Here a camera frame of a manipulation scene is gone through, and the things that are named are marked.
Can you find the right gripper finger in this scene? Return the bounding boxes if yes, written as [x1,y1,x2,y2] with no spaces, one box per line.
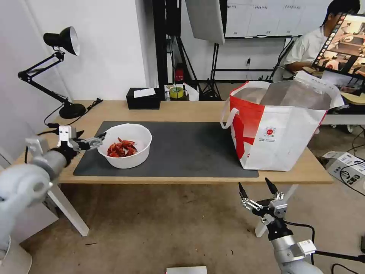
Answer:
[265,177,285,201]
[238,182,263,213]

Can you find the white round takeout bowl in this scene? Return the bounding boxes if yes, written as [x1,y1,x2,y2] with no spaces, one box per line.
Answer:
[97,123,153,169]

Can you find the white and red takeout bag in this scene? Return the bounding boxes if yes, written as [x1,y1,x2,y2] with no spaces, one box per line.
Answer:
[219,71,346,172]

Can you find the white plastic bag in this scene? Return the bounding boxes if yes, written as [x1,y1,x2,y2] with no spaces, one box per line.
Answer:
[182,83,200,101]

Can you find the white table leg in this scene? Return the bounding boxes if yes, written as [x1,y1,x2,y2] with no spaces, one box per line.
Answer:
[254,184,298,237]
[47,182,90,237]

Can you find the black articulated desk lamp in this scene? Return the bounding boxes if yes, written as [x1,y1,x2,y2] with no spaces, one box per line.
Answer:
[17,26,87,119]

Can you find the red crayfish shell scraps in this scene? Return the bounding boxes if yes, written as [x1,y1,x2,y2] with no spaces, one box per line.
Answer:
[107,137,137,158]

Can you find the black tissue box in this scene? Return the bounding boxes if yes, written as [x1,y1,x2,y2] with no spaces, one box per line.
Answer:
[126,88,161,110]

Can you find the white printed cardboard box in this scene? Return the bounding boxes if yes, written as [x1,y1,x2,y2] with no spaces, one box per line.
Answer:
[322,151,365,186]

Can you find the white paper tissue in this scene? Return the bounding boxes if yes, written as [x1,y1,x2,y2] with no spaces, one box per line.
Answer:
[133,88,156,99]

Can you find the dark grey desk mat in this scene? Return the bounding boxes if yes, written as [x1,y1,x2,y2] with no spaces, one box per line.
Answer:
[73,121,260,177]

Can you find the white robot front shell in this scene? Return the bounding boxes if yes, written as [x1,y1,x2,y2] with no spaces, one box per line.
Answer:
[166,266,208,274]

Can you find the yellow tape roll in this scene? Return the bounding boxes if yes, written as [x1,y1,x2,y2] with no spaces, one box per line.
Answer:
[168,86,185,100]

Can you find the white side desk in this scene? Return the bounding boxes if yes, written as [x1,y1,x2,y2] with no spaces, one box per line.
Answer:
[324,105,365,126]

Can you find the black light stand tripod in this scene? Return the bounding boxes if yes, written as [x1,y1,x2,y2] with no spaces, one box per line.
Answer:
[199,43,223,100]

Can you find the person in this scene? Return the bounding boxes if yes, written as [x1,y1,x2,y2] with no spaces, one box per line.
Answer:
[285,0,361,76]

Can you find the tilted computer monitor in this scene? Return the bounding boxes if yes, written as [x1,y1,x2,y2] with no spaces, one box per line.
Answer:
[311,5,365,78]

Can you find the white softbox light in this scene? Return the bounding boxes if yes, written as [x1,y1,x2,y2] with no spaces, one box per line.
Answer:
[184,0,228,45]

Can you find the white whiteboard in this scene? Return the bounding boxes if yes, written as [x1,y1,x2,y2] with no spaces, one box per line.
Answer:
[225,0,334,39]

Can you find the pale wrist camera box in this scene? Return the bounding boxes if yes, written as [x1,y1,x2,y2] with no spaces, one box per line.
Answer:
[269,199,288,220]
[58,125,79,143]

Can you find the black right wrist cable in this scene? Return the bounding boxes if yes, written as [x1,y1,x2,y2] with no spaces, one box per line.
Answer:
[285,220,317,266]

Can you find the black lamp power cable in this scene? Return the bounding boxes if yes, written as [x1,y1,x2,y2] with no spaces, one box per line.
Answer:
[37,98,103,135]

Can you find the black metal frame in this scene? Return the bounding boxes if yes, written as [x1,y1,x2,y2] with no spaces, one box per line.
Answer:
[152,0,183,100]

